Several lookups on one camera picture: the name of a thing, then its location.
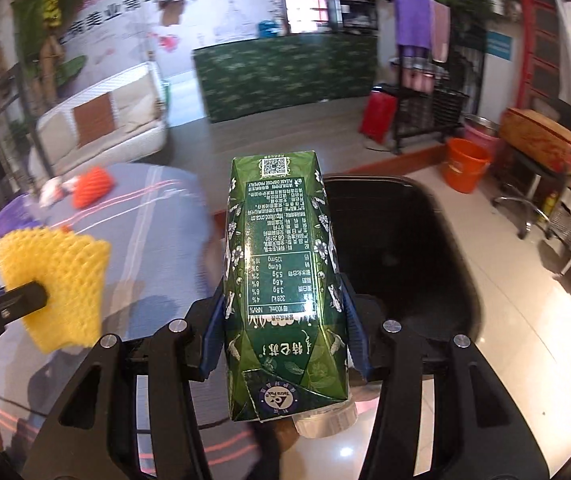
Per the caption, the black monitor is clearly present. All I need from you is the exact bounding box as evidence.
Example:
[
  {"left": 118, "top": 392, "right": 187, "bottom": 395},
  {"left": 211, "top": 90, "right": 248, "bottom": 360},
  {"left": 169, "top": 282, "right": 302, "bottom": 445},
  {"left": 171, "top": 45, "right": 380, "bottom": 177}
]
[{"left": 333, "top": 0, "right": 379, "bottom": 31}]

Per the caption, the tall banana plant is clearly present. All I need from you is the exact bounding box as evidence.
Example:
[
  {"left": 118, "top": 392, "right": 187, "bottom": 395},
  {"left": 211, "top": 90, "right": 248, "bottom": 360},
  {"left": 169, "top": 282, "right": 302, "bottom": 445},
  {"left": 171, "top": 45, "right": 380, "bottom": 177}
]
[{"left": 10, "top": 0, "right": 96, "bottom": 111}]

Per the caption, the pink towel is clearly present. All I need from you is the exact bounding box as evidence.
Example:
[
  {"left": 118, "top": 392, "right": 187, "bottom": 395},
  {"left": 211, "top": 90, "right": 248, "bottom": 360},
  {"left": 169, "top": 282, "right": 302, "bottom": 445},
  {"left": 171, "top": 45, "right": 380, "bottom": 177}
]
[{"left": 428, "top": 0, "right": 451, "bottom": 65}]

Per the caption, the white wicker swing sofa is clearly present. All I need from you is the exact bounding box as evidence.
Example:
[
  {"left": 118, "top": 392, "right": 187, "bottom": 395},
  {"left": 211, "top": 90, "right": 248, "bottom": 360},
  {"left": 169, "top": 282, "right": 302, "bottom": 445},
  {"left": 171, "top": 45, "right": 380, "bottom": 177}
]
[{"left": 28, "top": 61, "right": 169, "bottom": 181}]

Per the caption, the brown padded stool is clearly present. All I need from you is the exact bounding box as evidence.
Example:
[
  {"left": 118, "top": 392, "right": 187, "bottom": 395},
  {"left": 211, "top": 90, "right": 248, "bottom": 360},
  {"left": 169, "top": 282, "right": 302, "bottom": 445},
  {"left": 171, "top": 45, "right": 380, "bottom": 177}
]
[{"left": 493, "top": 106, "right": 571, "bottom": 241}]

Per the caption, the white crumpled paper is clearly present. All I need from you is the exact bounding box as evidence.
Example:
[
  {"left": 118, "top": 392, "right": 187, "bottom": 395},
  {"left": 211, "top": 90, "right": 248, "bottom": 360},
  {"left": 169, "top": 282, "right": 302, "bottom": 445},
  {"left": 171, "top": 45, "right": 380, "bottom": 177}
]
[{"left": 40, "top": 177, "right": 69, "bottom": 207}]

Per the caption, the orange foam fruit net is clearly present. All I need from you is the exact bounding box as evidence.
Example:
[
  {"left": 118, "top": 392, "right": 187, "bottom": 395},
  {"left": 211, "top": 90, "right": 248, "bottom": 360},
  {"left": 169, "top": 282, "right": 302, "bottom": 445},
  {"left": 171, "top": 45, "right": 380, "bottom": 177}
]
[{"left": 73, "top": 166, "right": 115, "bottom": 209}]

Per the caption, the steel basin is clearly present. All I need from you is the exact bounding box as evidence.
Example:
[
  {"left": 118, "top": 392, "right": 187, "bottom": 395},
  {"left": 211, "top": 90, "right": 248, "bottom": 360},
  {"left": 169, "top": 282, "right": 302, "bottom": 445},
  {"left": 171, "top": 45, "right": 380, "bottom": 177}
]
[{"left": 463, "top": 114, "right": 503, "bottom": 135}]

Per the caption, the red ladder shelf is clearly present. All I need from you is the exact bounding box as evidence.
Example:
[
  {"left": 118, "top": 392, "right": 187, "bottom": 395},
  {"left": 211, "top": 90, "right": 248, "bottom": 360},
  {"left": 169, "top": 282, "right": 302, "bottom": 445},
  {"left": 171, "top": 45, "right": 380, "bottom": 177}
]
[{"left": 518, "top": 0, "right": 571, "bottom": 111}]

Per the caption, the blue wall sign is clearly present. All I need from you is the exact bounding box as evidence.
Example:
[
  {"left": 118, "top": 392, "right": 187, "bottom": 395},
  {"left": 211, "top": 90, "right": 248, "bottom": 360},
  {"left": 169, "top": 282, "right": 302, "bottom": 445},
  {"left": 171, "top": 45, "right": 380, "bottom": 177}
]
[{"left": 485, "top": 30, "right": 513, "bottom": 61}]

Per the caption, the white cushion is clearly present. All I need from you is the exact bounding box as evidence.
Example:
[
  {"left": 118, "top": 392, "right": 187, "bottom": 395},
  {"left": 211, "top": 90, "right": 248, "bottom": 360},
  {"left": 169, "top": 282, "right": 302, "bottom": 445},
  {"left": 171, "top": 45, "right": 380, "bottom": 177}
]
[
  {"left": 110, "top": 77, "right": 159, "bottom": 126},
  {"left": 38, "top": 110, "right": 79, "bottom": 156}
]

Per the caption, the large printed wall banner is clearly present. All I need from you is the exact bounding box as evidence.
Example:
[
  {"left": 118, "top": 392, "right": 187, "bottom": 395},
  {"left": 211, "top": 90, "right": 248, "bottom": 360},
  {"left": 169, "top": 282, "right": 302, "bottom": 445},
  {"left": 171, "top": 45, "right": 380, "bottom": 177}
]
[{"left": 60, "top": 0, "right": 326, "bottom": 86}]

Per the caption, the orange cushion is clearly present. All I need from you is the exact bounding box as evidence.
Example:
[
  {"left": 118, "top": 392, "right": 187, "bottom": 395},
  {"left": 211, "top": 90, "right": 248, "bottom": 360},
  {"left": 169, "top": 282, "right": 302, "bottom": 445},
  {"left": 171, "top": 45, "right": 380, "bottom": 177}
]
[{"left": 73, "top": 94, "right": 116, "bottom": 148}]

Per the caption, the purple plastic bag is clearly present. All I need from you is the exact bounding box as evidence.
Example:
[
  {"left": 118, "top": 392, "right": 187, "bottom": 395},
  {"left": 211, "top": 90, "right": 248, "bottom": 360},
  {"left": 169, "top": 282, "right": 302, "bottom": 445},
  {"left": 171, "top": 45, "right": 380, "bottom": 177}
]
[{"left": 0, "top": 195, "right": 41, "bottom": 238}]

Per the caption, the yellow foam fruit net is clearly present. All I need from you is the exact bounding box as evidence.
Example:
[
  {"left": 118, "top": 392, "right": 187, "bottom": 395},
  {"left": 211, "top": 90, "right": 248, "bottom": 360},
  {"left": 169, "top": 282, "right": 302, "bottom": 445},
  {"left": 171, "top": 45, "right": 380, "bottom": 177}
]
[{"left": 0, "top": 227, "right": 111, "bottom": 353}]

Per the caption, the orange bucket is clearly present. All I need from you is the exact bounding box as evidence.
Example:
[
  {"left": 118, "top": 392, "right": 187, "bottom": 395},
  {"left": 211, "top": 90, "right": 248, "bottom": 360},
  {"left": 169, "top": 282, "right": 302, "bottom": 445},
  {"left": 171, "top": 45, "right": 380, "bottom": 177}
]
[{"left": 440, "top": 137, "right": 492, "bottom": 194}]

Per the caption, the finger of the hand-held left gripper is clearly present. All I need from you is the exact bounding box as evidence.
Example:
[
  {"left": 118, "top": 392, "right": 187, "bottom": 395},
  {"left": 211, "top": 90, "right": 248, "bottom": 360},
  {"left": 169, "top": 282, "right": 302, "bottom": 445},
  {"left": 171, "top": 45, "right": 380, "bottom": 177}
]
[{"left": 0, "top": 281, "right": 50, "bottom": 322}]

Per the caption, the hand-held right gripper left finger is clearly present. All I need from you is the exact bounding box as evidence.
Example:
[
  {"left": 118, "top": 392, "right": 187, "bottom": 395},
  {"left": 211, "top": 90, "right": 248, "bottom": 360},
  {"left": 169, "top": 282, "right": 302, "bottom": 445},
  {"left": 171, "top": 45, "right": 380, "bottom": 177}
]
[{"left": 26, "top": 294, "right": 226, "bottom": 480}]

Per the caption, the black metal rack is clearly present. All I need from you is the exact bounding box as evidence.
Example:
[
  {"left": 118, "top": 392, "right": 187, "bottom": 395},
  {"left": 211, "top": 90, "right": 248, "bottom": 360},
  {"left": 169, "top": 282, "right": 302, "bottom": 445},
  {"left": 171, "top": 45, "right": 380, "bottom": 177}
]
[{"left": 390, "top": 10, "right": 489, "bottom": 153}]

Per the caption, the pink basin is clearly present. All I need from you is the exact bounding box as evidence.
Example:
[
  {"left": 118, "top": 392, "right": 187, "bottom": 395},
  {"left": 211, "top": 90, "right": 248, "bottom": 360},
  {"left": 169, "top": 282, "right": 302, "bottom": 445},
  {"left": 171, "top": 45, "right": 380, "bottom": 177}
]
[{"left": 463, "top": 124, "right": 501, "bottom": 153}]

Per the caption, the purple towel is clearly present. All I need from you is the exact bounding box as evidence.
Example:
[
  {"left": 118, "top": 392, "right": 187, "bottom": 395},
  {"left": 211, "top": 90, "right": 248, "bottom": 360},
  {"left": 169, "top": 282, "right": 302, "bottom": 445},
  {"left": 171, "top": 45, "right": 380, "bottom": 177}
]
[{"left": 394, "top": 0, "right": 433, "bottom": 48}]

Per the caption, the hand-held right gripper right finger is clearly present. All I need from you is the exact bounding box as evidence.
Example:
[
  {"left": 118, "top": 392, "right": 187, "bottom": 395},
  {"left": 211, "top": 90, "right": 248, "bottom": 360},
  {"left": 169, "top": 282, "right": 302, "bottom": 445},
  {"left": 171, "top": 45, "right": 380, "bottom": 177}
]
[{"left": 340, "top": 274, "right": 546, "bottom": 480}]

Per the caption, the red bag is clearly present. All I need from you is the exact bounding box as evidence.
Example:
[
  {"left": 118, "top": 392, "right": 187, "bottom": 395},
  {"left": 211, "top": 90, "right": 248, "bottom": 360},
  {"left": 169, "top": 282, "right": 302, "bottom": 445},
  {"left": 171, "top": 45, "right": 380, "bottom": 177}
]
[{"left": 359, "top": 91, "right": 399, "bottom": 144}]

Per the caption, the black trash bin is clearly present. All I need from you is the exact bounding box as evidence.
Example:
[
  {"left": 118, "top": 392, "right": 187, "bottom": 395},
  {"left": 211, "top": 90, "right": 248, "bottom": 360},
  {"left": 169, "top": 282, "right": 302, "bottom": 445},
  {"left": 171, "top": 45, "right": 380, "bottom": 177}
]
[{"left": 321, "top": 174, "right": 491, "bottom": 391}]

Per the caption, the green patterned counter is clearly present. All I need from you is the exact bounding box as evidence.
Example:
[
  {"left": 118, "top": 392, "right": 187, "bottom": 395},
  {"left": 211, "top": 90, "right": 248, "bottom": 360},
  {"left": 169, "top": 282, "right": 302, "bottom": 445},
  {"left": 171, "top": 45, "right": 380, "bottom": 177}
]
[{"left": 193, "top": 32, "right": 379, "bottom": 123}]

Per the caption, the green milk carton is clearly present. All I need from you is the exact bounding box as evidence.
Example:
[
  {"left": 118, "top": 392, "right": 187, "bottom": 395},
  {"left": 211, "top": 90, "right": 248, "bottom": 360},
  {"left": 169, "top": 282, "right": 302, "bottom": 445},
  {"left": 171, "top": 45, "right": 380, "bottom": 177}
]
[{"left": 222, "top": 150, "right": 359, "bottom": 438}]

